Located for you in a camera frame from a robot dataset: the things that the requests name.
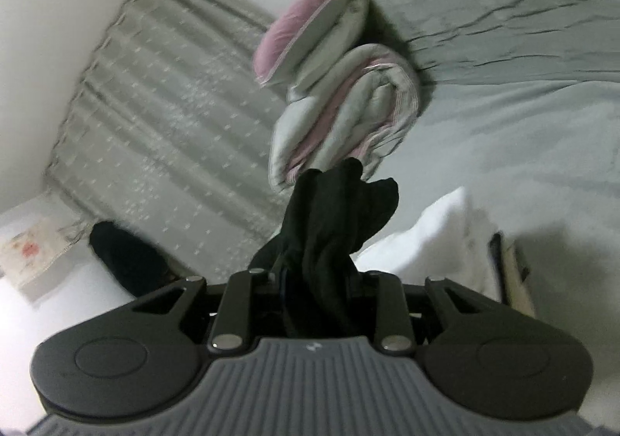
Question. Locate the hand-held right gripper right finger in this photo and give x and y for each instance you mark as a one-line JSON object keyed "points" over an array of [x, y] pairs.
{"points": [[387, 310]]}

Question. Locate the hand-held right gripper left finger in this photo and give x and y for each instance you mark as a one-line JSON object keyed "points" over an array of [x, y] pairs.
{"points": [[237, 310]]}

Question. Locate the black garment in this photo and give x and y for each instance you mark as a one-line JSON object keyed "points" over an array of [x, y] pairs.
{"points": [[329, 232]]}

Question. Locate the white folded garment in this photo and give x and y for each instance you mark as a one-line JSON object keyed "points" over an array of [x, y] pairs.
{"points": [[436, 232]]}

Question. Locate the dark object on floor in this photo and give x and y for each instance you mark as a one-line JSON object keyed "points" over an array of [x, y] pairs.
{"points": [[126, 261]]}

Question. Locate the grey star-print curtain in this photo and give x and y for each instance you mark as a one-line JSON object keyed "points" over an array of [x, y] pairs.
{"points": [[160, 126]]}

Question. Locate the folded grey pink quilt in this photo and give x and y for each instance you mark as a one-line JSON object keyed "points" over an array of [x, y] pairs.
{"points": [[344, 111]]}

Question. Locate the light grey bed sheet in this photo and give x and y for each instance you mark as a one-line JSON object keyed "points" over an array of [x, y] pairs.
{"points": [[508, 140]]}

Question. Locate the printed floor cloth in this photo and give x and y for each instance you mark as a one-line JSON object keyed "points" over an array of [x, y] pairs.
{"points": [[34, 247]]}

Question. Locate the pink grey pillow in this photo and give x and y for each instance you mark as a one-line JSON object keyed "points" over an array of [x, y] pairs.
{"points": [[300, 24]]}

